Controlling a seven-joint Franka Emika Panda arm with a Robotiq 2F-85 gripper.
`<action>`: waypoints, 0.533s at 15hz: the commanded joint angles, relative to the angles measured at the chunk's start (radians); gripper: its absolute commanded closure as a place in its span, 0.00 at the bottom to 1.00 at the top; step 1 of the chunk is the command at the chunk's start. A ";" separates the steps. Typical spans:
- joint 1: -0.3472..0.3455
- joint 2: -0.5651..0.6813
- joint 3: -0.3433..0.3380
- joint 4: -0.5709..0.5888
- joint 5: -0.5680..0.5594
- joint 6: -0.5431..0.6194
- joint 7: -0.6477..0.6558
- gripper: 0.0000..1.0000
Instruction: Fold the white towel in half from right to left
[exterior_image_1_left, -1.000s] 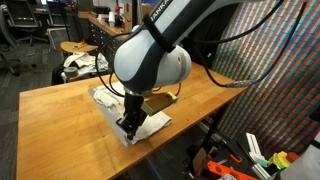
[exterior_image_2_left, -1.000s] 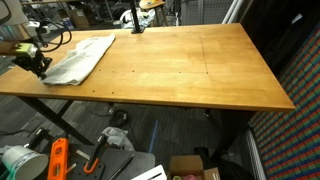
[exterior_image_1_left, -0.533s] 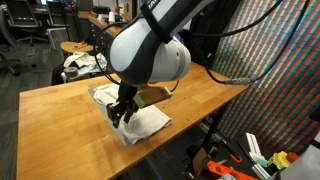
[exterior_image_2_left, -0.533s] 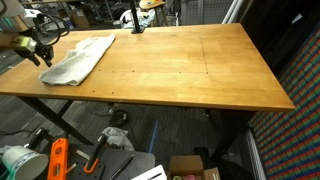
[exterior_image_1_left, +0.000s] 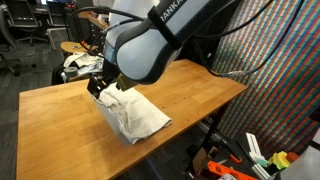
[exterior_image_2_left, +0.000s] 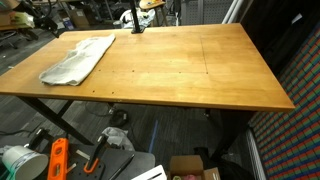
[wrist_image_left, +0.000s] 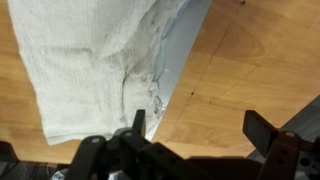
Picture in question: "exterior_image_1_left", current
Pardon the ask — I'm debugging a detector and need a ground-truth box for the grey workbench wooden top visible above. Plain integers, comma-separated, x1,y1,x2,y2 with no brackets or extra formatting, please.
78,11,111,51

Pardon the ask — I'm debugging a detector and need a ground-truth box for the white plastic bracket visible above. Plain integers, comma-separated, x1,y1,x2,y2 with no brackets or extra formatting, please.
245,132,272,180

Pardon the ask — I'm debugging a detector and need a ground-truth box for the round wooden side table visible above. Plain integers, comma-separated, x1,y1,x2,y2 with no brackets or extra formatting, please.
60,41,100,55

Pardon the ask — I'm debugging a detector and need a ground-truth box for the black office chair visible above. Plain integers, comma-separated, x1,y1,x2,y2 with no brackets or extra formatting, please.
45,0,73,51
5,0,50,47
0,3,22,77

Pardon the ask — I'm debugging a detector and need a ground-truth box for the crumpled white cloth pile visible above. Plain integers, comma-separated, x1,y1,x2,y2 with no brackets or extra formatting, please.
63,52,105,77

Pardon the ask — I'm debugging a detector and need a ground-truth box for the small cardboard box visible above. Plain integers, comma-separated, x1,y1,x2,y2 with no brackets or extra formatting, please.
192,146,210,173

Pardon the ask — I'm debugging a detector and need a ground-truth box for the yellow green plastic object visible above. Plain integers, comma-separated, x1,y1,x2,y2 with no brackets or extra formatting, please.
268,150,292,170

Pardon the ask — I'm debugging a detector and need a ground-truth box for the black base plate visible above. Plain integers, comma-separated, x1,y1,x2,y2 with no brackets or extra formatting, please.
213,131,284,180

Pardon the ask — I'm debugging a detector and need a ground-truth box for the tan wrist camera box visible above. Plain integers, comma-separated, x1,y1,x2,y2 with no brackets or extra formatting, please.
114,74,138,92

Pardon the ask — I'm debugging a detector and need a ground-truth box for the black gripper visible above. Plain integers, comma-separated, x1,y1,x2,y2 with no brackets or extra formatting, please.
86,61,120,100

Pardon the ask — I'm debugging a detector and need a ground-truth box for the white plastic container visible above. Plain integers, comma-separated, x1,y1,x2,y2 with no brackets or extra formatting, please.
279,139,320,180

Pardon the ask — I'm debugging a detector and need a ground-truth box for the white towel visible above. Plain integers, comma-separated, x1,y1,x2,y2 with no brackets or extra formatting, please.
94,82,174,145

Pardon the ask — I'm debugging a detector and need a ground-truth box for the red round cap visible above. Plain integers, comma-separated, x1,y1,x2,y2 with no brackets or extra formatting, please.
285,151,300,164

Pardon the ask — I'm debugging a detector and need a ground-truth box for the yellow red small tool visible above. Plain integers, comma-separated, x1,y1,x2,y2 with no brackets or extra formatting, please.
72,40,89,50

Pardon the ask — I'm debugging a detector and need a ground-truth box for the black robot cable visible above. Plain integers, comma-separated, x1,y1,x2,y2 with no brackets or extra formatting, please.
68,0,306,79

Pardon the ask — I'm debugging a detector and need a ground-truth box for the grey tape roll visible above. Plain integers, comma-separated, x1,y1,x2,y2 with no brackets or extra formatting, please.
63,66,80,80

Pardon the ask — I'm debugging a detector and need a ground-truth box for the teal plastic piece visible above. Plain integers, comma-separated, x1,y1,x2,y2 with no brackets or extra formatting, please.
256,158,270,168

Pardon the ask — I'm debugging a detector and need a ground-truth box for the silver aluminium rail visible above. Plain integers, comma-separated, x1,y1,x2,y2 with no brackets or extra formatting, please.
196,120,228,142

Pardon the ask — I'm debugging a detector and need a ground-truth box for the black table leg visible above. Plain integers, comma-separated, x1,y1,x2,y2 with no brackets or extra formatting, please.
184,103,234,174

